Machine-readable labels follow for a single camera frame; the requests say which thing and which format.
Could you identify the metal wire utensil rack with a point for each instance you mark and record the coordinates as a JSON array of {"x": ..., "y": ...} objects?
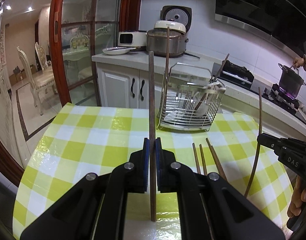
[{"x": 187, "y": 82}]

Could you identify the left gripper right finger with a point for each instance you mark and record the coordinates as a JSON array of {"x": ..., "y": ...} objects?
[{"x": 209, "y": 207}]

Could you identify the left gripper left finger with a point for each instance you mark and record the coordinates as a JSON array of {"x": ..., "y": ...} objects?
[{"x": 95, "y": 207}]

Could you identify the black gas stove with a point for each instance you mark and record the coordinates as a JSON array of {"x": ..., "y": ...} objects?
[{"x": 243, "y": 78}]

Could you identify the small white appliance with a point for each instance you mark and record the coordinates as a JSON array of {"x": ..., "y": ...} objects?
[{"x": 132, "y": 39}]

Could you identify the white ceramic soup spoon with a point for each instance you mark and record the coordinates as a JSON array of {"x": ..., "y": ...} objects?
[{"x": 212, "y": 95}]

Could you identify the white ladle spoon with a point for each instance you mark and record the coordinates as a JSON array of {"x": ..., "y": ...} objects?
[{"x": 183, "y": 110}]

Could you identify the brown chopstick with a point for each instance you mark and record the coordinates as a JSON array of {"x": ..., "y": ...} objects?
[
  {"x": 152, "y": 135},
  {"x": 216, "y": 160},
  {"x": 257, "y": 154},
  {"x": 212, "y": 82},
  {"x": 196, "y": 159},
  {"x": 167, "y": 56},
  {"x": 203, "y": 160}
]

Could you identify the white plate on counter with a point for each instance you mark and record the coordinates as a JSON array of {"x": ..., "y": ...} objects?
[{"x": 118, "y": 50}]

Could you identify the green checkered tablecloth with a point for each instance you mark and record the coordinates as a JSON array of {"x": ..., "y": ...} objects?
[{"x": 84, "y": 139}]

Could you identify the white lower cabinet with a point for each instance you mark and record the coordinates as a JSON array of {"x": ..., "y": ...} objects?
[{"x": 122, "y": 87}]

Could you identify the white dining chair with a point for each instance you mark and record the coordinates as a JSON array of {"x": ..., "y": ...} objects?
[
  {"x": 38, "y": 83},
  {"x": 46, "y": 65}
]

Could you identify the other person's hand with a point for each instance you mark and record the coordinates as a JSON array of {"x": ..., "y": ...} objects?
[{"x": 298, "y": 62}]

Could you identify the red framed glass door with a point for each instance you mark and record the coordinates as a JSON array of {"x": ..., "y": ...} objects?
[{"x": 78, "y": 30}]

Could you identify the person's right hand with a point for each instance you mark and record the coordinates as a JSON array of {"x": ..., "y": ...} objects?
[{"x": 298, "y": 198}]

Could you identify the dark stock pot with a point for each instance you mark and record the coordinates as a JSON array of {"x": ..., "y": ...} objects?
[{"x": 290, "y": 81}]

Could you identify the silver rice cooker open lid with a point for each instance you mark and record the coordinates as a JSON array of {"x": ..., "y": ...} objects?
[{"x": 179, "y": 19}]

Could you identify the black range hood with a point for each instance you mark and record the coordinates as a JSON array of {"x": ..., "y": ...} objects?
[{"x": 279, "y": 21}]

